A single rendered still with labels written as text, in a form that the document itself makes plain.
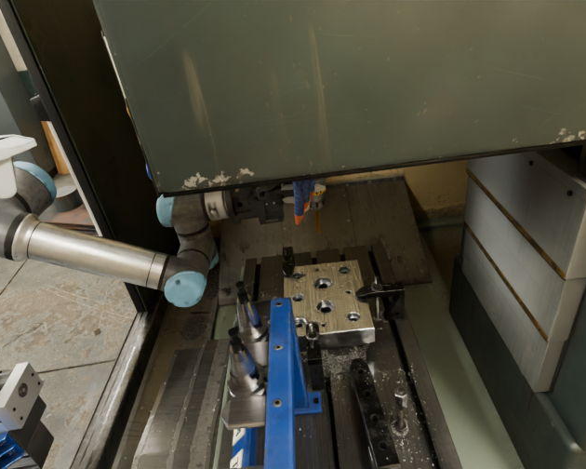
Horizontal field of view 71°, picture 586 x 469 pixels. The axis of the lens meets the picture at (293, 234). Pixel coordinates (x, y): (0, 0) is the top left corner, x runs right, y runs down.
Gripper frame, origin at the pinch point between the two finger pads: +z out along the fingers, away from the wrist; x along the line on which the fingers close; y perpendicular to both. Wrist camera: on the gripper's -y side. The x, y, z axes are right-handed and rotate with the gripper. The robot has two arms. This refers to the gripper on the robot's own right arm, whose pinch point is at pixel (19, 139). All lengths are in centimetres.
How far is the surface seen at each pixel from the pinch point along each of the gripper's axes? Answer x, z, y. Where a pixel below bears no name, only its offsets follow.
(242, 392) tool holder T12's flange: 11.9, 12.9, 42.0
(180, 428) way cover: -25, 1, 89
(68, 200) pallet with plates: -333, -17, 133
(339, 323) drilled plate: -10, 46, 65
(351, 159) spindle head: 15.5, 33.4, 8.7
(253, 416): 16.0, 12.7, 42.9
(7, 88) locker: -502, -34, 57
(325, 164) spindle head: 13.9, 30.5, 8.9
